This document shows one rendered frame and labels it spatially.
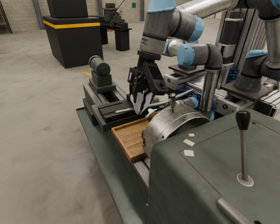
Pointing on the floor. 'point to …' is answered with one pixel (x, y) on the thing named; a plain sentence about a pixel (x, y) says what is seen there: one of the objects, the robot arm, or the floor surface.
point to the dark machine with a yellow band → (72, 33)
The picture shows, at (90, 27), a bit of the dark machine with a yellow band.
